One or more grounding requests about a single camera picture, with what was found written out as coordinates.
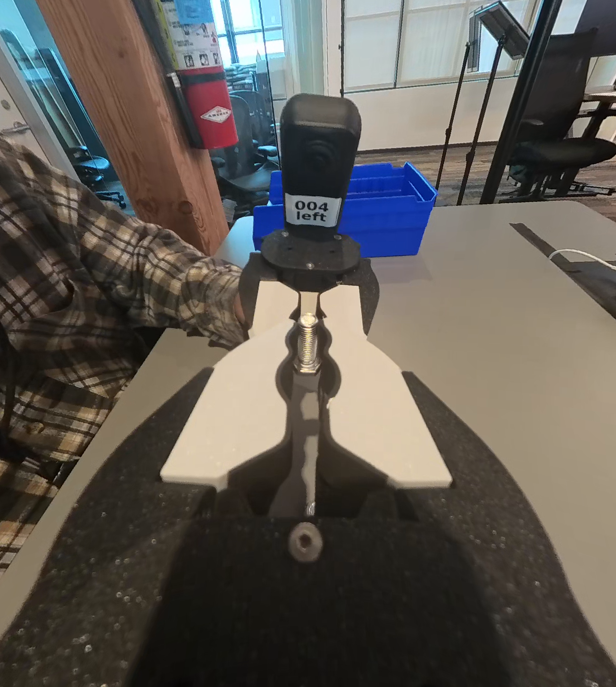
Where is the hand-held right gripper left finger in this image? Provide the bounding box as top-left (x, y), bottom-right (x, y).
top-left (160, 320), bottom-right (294, 492)

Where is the white cable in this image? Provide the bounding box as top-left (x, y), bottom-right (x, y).
top-left (549, 248), bottom-right (616, 277)

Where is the black music stand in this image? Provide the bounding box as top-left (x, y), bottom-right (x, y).
top-left (458, 0), bottom-right (531, 206)
top-left (436, 13), bottom-right (483, 186)

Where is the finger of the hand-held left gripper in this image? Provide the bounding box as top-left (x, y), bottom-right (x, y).
top-left (248, 281), bottom-right (303, 340)
top-left (317, 284), bottom-right (370, 347)

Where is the person's left forearm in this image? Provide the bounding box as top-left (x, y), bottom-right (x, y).
top-left (125, 223), bottom-right (247, 350)

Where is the large blue plastic bin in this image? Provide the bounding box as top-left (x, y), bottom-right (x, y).
top-left (251, 161), bottom-right (438, 257)

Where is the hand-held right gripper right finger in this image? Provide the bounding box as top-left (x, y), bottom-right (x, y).
top-left (319, 320), bottom-right (453, 492)

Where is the red fire extinguisher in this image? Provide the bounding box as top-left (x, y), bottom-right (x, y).
top-left (149, 0), bottom-right (240, 150)

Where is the black metal pole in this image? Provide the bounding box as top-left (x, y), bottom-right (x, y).
top-left (480, 0), bottom-right (563, 205)

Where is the blue paper tag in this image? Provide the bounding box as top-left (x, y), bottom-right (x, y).
top-left (174, 0), bottom-right (214, 25)

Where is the black office chair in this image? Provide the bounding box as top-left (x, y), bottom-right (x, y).
top-left (222, 145), bottom-right (282, 196)
top-left (506, 27), bottom-right (616, 196)
top-left (69, 145), bottom-right (127, 210)

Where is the black studio light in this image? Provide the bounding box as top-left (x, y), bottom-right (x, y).
top-left (339, 0), bottom-right (349, 96)

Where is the wooden post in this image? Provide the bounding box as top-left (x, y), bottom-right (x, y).
top-left (37, 0), bottom-right (231, 255)

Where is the person's plaid shirt torso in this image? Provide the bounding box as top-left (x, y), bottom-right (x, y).
top-left (0, 118), bottom-right (142, 607)

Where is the silver hex bolt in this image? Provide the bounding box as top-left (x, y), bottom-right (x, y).
top-left (292, 314), bottom-right (323, 376)

